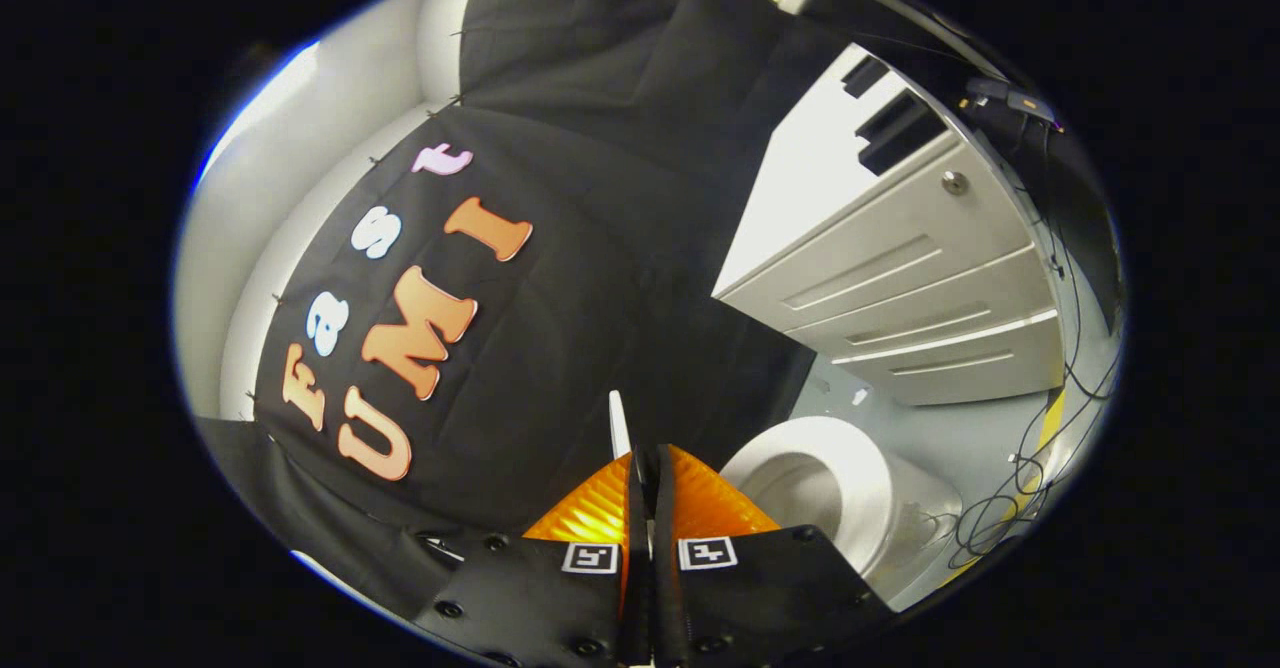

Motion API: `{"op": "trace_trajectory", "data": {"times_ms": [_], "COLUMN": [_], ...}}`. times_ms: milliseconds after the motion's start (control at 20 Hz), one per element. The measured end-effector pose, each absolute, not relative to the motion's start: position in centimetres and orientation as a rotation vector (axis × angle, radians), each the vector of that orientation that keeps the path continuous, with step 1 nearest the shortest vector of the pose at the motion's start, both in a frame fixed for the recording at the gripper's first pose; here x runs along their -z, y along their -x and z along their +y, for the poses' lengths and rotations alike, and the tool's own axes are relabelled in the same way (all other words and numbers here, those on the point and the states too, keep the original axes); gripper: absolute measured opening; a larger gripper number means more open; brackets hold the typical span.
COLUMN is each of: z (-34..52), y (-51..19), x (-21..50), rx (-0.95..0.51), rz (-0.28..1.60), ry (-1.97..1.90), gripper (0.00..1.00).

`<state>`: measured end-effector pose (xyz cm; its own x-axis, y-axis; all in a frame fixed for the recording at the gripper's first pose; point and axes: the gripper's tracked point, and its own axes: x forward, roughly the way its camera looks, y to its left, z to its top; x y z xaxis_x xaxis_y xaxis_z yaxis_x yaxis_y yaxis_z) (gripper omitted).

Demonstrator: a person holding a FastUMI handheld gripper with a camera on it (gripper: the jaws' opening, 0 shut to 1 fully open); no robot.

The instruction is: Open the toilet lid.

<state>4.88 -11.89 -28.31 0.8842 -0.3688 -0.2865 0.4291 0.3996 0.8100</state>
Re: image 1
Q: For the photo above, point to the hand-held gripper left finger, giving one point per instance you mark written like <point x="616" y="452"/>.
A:
<point x="520" y="598"/>

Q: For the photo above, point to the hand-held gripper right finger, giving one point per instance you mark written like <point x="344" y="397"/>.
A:
<point x="780" y="598"/>

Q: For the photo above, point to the white toilet lid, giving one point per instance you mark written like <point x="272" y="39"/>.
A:
<point x="619" y="428"/>

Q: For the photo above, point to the white drawer cabinet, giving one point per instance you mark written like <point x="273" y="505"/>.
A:
<point x="900" y="278"/>

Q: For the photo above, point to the black backdrop cloth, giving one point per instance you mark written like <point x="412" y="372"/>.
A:
<point x="600" y="248"/>

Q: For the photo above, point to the silver round knob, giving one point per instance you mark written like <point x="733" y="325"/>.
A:
<point x="955" y="183"/>

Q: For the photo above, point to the black adapter box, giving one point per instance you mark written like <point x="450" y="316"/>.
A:
<point x="1010" y="100"/>

